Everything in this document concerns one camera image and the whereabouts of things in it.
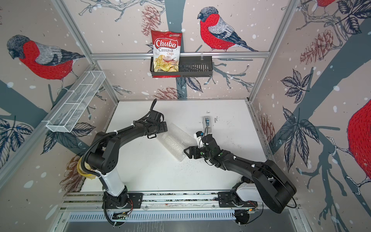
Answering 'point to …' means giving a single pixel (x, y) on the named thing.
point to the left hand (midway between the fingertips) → (163, 125)
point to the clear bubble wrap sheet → (175, 140)
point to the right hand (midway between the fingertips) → (188, 149)
